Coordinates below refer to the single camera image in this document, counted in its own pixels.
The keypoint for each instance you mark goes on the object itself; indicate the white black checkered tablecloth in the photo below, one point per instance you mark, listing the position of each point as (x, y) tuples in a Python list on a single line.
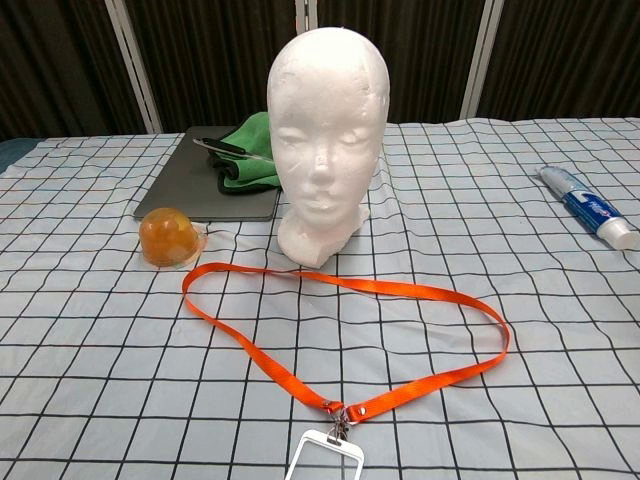
[(100, 350)]

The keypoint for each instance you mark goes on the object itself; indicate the white clear badge holder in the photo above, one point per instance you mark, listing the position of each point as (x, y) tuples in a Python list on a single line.
[(325, 460)]

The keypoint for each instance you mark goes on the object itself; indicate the orange jelly cup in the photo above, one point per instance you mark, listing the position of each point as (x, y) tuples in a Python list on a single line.
[(165, 235)]

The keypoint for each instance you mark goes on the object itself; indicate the blue white toothpaste tube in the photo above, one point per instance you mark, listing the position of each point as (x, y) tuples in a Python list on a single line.
[(590, 207)]

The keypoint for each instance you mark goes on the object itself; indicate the green microfibre cloth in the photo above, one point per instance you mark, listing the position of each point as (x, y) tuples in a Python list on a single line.
[(250, 170)]

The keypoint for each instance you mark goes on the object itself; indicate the teal table pad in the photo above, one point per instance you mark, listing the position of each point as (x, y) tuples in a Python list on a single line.
[(7, 152)]

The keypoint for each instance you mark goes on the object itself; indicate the grey closed laptop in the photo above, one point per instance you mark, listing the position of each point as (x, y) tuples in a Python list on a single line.
[(175, 185)]

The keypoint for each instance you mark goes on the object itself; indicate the dark folding screen white frame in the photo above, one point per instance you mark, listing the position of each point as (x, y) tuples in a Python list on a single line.
[(225, 60)]

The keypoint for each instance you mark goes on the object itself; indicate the white foam mannequin head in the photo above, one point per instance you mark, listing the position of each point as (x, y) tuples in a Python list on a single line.
[(325, 125)]

